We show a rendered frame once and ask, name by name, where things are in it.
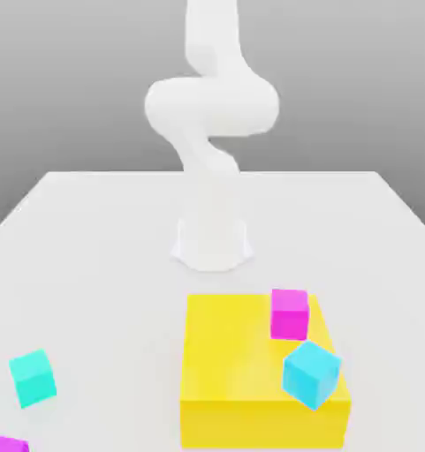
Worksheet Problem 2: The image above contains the small magenta cube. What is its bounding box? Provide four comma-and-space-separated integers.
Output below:
0, 433, 31, 452
269, 288, 310, 342

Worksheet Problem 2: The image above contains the small sky blue cube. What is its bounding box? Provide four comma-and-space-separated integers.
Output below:
281, 340, 343, 412

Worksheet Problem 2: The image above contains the small turquoise cube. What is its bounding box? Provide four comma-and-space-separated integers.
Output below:
8, 348, 58, 410

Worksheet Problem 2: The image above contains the large yellow box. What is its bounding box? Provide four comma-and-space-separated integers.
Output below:
179, 293, 352, 450

